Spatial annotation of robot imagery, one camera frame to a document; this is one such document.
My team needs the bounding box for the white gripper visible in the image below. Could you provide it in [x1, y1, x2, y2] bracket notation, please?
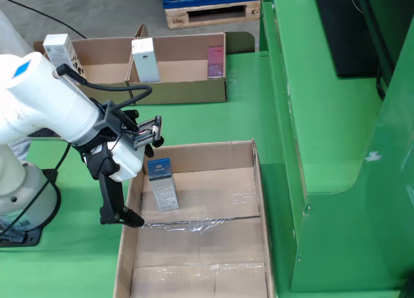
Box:
[80, 109, 165, 228]

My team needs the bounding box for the blue rectangular product box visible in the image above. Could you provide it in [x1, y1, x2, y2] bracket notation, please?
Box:
[147, 157, 180, 213]

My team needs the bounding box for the large shallow cardboard tray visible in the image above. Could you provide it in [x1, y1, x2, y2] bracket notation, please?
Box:
[113, 139, 276, 298]

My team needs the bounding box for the cardboard box with flap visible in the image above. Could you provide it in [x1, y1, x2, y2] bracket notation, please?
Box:
[125, 24, 227, 105]

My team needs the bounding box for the cardboard box with spotted carton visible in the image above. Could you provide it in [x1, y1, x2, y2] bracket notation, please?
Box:
[33, 37, 136, 107]

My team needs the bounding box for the pink product box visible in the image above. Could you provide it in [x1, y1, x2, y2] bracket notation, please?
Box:
[206, 46, 225, 79]

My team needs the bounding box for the smartphone in clear case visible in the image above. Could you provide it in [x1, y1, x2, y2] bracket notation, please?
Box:
[27, 128, 63, 139]

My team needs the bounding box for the plain white tall carton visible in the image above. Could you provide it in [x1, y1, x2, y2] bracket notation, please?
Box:
[131, 37, 162, 83]

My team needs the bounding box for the white carton with black spots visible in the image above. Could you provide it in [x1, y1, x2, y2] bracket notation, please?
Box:
[42, 34, 88, 84]

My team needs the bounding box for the wooden pallet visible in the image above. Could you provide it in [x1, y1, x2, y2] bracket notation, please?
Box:
[164, 0, 261, 30]

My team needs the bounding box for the green metal cabinet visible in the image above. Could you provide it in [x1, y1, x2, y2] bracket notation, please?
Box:
[258, 0, 414, 298]

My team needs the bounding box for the black flat monitor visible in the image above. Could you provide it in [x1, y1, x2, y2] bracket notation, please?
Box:
[312, 0, 381, 78]

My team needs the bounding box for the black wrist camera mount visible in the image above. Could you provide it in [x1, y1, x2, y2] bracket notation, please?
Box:
[96, 99, 163, 151]

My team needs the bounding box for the black cable with angled plug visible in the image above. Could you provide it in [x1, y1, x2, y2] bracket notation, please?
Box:
[55, 63, 153, 133]

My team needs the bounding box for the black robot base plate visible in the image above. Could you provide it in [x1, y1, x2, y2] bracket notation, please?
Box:
[0, 168, 62, 248]

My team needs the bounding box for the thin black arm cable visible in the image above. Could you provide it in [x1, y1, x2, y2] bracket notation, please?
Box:
[0, 144, 71, 244]

